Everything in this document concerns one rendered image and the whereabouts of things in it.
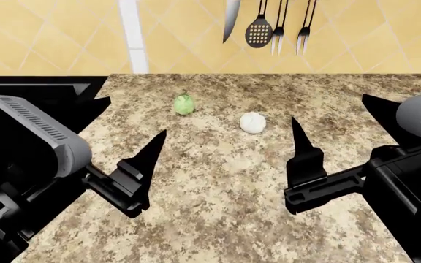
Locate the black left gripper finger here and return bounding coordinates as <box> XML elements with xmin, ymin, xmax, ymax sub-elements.
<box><xmin>116</xmin><ymin>129</ymin><xmax>168</xmax><ymax>213</ymax></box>
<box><xmin>55</xmin><ymin>95</ymin><xmax>113</xmax><ymax>135</ymax></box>

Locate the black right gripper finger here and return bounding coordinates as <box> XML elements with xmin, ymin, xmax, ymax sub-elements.
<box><xmin>285</xmin><ymin>116</ymin><xmax>329</xmax><ymax>189</ymax></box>
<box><xmin>361</xmin><ymin>94</ymin><xmax>416</xmax><ymax>147</ymax></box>

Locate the white dumpling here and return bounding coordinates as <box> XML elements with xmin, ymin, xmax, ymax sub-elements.
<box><xmin>239</xmin><ymin>111</ymin><xmax>268</xmax><ymax>135</ymax></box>

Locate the green brussel sprout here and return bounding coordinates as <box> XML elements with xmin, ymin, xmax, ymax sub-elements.
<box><xmin>173</xmin><ymin>92</ymin><xmax>197</xmax><ymax>116</ymax></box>

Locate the black slotted spoon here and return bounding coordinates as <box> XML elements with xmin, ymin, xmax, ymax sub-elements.
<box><xmin>245</xmin><ymin>0</ymin><xmax>274</xmax><ymax>49</ymax></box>

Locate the hanging kitchen knife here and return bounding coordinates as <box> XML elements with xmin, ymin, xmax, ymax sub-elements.
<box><xmin>222</xmin><ymin>0</ymin><xmax>242</xmax><ymax>44</ymax></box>

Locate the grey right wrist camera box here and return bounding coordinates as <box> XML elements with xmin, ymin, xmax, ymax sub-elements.
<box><xmin>395</xmin><ymin>88</ymin><xmax>421</xmax><ymax>144</ymax></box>

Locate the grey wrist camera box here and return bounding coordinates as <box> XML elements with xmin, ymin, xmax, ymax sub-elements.
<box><xmin>0</xmin><ymin>94</ymin><xmax>93</xmax><ymax>179</ymax></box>
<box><xmin>395</xmin><ymin>88</ymin><xmax>421</xmax><ymax>144</ymax></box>

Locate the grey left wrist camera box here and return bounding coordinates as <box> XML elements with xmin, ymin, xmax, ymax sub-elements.
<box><xmin>0</xmin><ymin>94</ymin><xmax>93</xmax><ymax>179</ymax></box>

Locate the hanging black-handled meat fork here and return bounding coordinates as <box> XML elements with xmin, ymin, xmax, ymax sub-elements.
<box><xmin>295</xmin><ymin>0</ymin><xmax>318</xmax><ymax>56</ymax></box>
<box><xmin>270</xmin><ymin>0</ymin><xmax>290</xmax><ymax>56</ymax></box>

